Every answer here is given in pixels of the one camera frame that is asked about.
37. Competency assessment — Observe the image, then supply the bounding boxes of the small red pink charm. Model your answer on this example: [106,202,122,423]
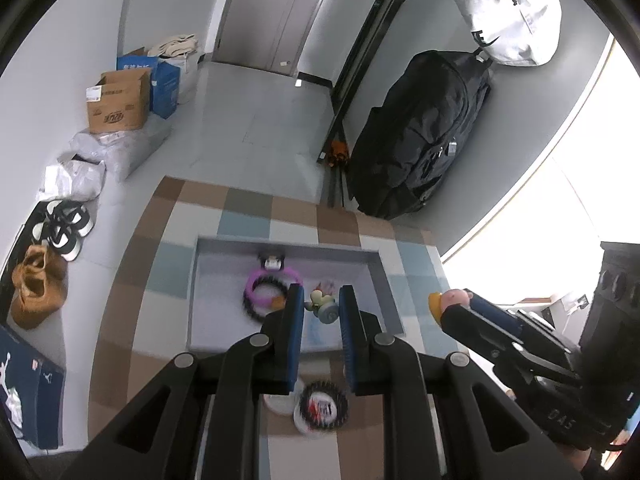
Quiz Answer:
[309,281,336,310]

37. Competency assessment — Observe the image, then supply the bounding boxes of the black coat rack stand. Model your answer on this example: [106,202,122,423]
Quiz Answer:
[317,0,406,208]

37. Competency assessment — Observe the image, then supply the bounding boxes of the checkered plaid table cloth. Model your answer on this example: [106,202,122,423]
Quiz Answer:
[88,177,468,479]

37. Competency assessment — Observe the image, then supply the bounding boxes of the person's right hand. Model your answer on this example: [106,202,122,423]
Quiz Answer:
[566,430,631,479]

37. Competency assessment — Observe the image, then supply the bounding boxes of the brown cardboard box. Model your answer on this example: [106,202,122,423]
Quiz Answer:
[86,67,151,134]

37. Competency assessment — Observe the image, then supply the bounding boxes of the white plastic bags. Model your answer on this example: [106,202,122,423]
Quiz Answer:
[36,114,171,202]

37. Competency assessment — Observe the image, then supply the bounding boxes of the navy jordan shoe box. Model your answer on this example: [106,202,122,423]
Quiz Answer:
[1,325,65,451]

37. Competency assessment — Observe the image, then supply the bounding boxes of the small black white clip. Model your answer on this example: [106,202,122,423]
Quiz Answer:
[258,247,285,272]

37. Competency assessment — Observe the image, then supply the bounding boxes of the white hanging bag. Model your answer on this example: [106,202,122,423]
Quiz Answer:
[454,0,562,67]

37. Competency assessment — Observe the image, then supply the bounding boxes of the grey door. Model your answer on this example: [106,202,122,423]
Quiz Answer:
[212,0,324,77]

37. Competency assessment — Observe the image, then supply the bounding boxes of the blue cardboard box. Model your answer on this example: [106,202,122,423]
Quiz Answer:
[116,49,180,119]

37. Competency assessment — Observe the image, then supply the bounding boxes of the black white sandals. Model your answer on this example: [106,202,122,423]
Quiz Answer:
[32,200,94,262]

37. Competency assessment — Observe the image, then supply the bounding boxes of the pink pig figurine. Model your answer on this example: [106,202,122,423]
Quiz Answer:
[428,289,473,324]

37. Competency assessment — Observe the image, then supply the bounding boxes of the black hanging backpack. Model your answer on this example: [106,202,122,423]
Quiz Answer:
[346,49,492,220]

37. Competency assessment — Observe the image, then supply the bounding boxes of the tan boots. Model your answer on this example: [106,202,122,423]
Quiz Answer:
[10,245,67,330]

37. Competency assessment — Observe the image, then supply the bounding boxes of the black beaded bracelet in box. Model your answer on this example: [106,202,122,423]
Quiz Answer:
[243,278,292,322]

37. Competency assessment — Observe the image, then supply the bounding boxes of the printed white round disc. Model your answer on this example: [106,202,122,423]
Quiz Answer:
[293,391,348,437]

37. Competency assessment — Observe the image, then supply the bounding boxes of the light blue ring bracelet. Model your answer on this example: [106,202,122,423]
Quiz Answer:
[304,303,346,340]

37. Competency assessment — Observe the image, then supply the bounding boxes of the purple ring bracelet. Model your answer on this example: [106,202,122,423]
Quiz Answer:
[243,266,305,311]

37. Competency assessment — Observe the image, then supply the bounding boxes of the black beaded bracelet on disc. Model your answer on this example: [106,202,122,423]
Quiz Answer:
[298,379,350,430]

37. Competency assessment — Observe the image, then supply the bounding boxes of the beige cloth bag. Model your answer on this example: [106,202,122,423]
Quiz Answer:
[148,34,202,104]

